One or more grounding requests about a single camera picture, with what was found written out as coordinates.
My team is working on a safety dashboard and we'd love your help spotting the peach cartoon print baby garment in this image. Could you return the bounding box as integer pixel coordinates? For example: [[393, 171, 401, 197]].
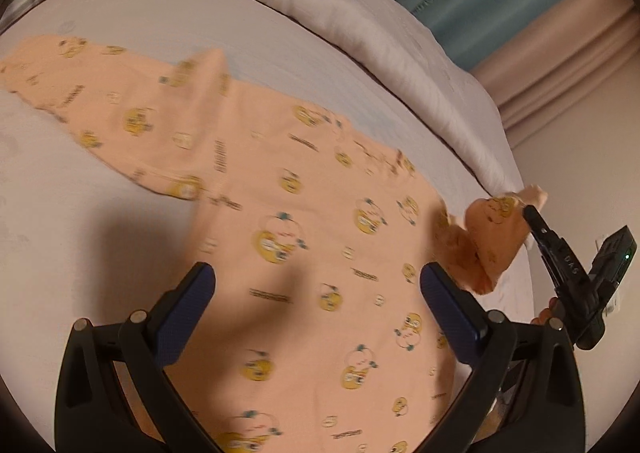
[[1, 36, 547, 452]]

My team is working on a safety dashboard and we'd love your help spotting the right hand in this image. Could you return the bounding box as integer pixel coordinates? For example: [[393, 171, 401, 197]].
[[530, 297, 565, 325]]

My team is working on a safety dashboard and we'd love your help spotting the grey rolled duvet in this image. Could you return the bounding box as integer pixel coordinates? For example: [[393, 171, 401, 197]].
[[257, 0, 523, 194]]

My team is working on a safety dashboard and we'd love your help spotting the beige curtain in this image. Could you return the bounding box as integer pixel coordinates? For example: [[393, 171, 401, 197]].
[[472, 0, 639, 148]]

